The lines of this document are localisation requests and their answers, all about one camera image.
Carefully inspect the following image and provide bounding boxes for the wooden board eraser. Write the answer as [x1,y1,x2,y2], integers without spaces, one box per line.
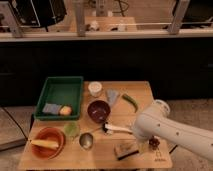
[114,143,139,160]

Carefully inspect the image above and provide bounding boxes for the purple bowl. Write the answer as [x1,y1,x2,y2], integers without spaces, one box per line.
[87,100,111,123]

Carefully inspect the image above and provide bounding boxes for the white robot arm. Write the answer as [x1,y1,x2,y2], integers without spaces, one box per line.
[132,99,213,162]

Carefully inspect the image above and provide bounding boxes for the orange bowl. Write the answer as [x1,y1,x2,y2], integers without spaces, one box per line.
[30,127,65,160]

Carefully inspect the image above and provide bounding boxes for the dark red grapes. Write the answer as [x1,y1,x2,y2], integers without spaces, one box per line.
[149,137,160,150]

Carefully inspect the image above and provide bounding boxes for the green chili pepper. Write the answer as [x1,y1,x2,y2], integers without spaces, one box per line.
[122,94,138,113]

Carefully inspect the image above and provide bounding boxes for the metal spoon ladle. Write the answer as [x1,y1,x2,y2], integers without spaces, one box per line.
[79,127,102,150]

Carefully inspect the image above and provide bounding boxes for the grey cloth piece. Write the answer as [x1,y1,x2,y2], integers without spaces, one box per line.
[106,89,119,107]

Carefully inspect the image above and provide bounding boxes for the green lettuce leaf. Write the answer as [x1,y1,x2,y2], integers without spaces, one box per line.
[64,121,80,139]

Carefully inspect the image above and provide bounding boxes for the white cup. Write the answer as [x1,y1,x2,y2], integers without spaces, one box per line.
[88,81,102,97]

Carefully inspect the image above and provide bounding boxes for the yellow orange fruit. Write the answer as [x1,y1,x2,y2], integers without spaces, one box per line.
[59,106,72,116]

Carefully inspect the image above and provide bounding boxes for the yellow corn cob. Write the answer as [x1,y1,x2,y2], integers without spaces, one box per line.
[31,140,59,149]

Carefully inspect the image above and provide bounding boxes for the green plastic tray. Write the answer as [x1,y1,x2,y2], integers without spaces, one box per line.
[34,76,84,121]

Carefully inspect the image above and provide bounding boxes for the blue sponge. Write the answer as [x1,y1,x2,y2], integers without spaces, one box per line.
[42,103,62,115]

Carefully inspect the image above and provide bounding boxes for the grey floor plate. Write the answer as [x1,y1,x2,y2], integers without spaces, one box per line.
[0,107,27,152]

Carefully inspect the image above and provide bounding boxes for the black monitor box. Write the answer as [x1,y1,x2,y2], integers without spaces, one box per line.
[11,0,66,27]

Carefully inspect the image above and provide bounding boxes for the black floor cable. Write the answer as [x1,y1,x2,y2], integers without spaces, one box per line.
[169,144,178,155]

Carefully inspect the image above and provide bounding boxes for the white handled brush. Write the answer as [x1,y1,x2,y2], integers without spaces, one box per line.
[102,123,132,134]

